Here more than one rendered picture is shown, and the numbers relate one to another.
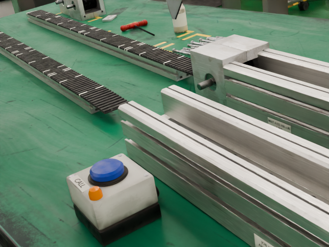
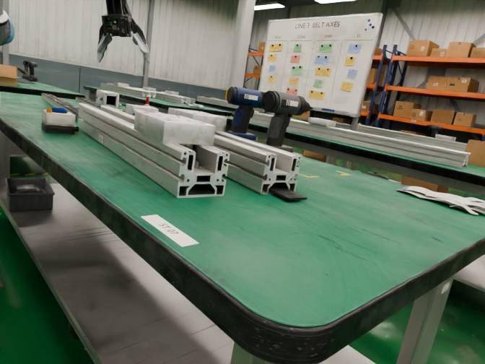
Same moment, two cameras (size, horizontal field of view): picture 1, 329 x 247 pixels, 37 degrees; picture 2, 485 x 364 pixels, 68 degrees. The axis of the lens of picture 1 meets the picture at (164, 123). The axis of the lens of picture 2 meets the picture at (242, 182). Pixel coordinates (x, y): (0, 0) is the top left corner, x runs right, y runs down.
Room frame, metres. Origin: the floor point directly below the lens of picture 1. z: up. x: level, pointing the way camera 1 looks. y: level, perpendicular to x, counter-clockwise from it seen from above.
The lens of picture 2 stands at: (-0.67, -0.33, 0.97)
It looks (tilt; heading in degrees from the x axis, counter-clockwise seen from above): 13 degrees down; 351
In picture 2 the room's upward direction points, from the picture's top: 9 degrees clockwise
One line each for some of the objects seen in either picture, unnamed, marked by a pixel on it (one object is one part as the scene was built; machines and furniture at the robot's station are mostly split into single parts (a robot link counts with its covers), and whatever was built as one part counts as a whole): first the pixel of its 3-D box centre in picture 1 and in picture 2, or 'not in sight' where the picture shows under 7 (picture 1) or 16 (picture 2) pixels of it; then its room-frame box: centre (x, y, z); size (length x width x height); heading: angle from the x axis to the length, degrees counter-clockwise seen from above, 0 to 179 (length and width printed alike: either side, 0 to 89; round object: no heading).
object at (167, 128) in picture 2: not in sight; (172, 133); (0.10, -0.29, 0.87); 0.16 x 0.11 x 0.07; 28
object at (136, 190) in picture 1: (119, 192); (61, 121); (0.51, 0.07, 0.81); 0.10 x 0.08 x 0.06; 118
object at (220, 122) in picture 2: not in sight; (195, 123); (0.41, -0.34, 0.87); 0.16 x 0.11 x 0.07; 28
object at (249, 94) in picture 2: not in sight; (251, 121); (0.59, -0.53, 0.89); 0.20 x 0.08 x 0.22; 107
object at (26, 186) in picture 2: not in sight; (29, 193); (1.38, 0.52, 0.27); 0.31 x 0.21 x 0.10; 28
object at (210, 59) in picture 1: (225, 74); (138, 118); (0.79, -0.12, 0.83); 0.12 x 0.09 x 0.10; 118
